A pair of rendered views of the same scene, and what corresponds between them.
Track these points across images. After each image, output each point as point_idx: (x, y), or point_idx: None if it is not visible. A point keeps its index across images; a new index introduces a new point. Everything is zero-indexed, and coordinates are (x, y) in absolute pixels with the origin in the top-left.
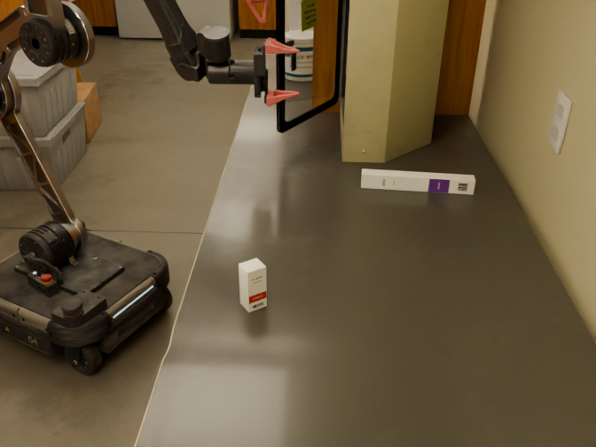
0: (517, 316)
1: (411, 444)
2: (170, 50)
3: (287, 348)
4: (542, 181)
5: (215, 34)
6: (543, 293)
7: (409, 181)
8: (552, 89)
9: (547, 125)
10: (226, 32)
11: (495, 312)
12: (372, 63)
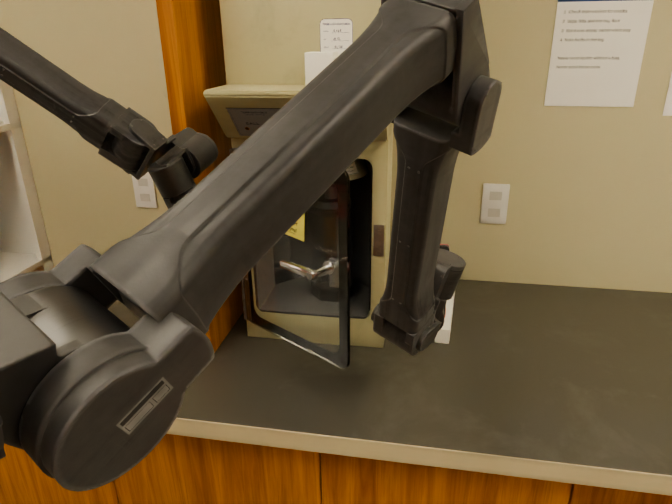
0: (636, 308)
1: None
2: (422, 321)
3: None
4: (479, 252)
5: (452, 259)
6: (600, 295)
7: (452, 311)
8: (464, 187)
9: (467, 214)
10: (446, 251)
11: (637, 315)
12: (388, 231)
